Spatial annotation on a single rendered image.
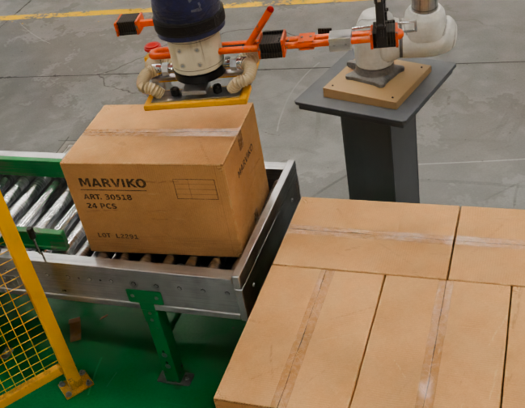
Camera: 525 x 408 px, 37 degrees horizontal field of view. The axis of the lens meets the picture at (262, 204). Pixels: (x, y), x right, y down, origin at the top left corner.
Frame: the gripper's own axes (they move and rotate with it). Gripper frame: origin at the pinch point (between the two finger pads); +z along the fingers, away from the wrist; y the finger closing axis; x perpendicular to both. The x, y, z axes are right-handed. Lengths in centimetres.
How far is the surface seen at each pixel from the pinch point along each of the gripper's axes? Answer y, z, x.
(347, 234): 9, 72, -17
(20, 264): 36, 60, -128
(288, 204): -16, 77, -42
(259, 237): 17, 66, -47
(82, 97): -211, 128, -212
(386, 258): 23, 72, -3
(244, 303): 38, 77, -50
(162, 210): 19, 51, -79
